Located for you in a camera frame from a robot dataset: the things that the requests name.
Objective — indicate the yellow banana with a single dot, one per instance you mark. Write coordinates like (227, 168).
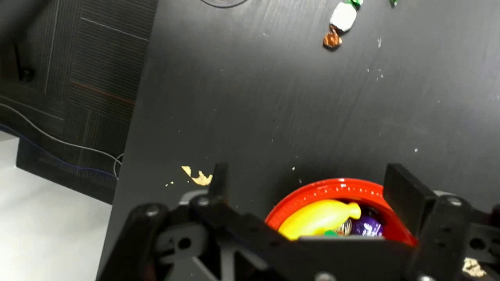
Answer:
(319, 217)

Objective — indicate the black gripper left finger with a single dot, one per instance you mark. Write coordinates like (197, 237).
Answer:
(219, 182)

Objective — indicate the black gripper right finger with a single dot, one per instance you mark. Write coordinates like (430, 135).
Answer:
(408, 196)

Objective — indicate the red bowl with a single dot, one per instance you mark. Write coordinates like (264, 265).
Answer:
(379, 218)

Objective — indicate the wrapped candy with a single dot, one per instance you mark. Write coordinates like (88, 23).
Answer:
(341, 21)

